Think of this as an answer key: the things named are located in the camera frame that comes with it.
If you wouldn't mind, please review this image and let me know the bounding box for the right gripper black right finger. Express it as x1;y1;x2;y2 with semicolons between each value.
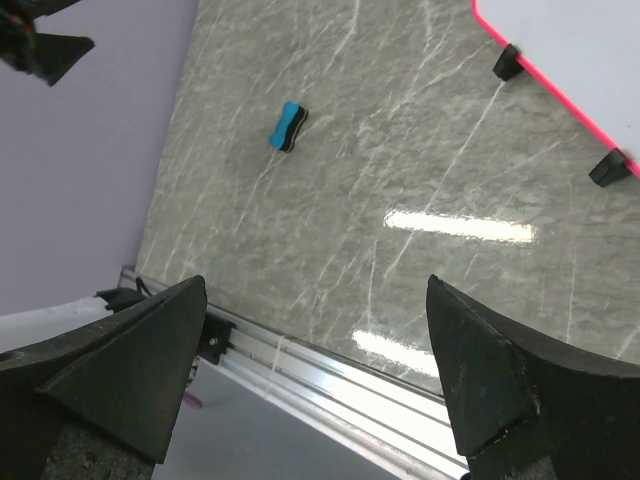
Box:
426;276;639;479

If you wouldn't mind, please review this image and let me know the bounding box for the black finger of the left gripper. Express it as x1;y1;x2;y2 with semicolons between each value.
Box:
1;33;95;87

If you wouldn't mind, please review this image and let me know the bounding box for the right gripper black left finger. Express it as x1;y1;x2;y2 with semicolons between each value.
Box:
1;276;207;479

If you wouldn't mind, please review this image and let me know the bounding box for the blue black whiteboard eraser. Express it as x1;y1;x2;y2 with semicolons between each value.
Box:
269;101;308;153

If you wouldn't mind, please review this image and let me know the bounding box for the pink framed whiteboard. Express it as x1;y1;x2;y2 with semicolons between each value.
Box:
471;1;639;176

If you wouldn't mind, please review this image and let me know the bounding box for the black whiteboard stand foot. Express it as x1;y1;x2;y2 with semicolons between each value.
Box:
589;149;632;188
492;44;524;82

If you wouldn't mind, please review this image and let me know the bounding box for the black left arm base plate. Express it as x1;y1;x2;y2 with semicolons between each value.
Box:
96;277;236;365

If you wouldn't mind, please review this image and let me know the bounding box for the aluminium extrusion rail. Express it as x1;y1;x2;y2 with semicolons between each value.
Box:
117;265;471;480

